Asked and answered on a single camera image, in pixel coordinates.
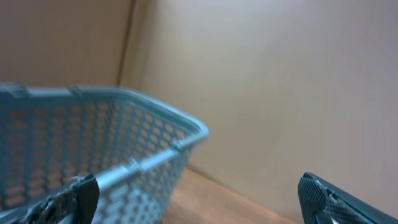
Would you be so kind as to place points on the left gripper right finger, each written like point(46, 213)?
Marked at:
point(322, 202)

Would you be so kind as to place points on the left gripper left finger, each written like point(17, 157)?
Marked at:
point(75, 203)

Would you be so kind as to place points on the grey plastic shopping basket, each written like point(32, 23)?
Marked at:
point(136, 146)

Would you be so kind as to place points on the back cardboard wall panel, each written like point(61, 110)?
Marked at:
point(284, 87)

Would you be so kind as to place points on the cardboard wall panel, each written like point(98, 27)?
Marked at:
point(64, 42)
point(284, 87)

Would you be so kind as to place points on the left cardboard wall panel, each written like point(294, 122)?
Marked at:
point(64, 42)

